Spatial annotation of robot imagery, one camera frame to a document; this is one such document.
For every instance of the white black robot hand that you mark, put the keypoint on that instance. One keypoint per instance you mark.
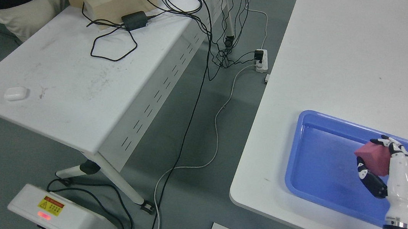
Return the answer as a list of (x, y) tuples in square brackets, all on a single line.
[(395, 191)]

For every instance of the pink block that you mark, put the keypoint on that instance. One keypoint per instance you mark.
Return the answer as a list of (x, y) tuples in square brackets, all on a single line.
[(376, 158)]

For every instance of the blue tray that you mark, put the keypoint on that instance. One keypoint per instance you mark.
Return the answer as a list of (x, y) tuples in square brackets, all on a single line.
[(322, 167)]

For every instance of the wooden block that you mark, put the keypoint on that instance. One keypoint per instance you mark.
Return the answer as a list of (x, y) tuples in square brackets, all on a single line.
[(113, 10)]

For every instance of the white desk with T-foot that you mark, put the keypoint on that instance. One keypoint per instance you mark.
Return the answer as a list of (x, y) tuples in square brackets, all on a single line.
[(343, 58)]

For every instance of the black power adapter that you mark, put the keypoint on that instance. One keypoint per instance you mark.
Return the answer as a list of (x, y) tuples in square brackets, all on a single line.
[(135, 20)]

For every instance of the white folding table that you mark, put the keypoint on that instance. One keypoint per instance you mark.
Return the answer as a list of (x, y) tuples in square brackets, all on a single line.
[(98, 96)]

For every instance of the white box device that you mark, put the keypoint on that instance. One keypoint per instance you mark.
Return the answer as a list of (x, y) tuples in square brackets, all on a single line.
[(51, 211)]

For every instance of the white earbuds case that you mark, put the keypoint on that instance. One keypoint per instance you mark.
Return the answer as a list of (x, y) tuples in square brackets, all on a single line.
[(16, 93)]

